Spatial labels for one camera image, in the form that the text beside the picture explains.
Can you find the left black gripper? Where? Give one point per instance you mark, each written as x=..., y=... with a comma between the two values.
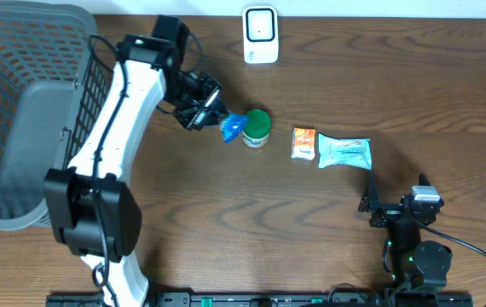
x=207, y=93

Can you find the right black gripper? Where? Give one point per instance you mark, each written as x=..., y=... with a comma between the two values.
x=386, y=211

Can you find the blue Oreo cookie pack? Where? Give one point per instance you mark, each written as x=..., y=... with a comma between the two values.
x=232, y=126

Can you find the mint green wipes pack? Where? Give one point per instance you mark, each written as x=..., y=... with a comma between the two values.
x=351, y=152

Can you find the green lid jar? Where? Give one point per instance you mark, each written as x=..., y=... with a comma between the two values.
x=257, y=130

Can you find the orange small packet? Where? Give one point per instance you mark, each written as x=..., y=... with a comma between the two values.
x=303, y=143

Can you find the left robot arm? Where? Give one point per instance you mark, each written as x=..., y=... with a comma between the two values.
x=91, y=208

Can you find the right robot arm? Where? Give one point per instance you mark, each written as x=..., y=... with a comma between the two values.
x=419, y=267

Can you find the grey plastic mesh basket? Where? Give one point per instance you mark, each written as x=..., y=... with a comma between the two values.
x=51, y=93

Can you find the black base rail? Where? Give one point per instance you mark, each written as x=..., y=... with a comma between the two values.
x=336, y=299

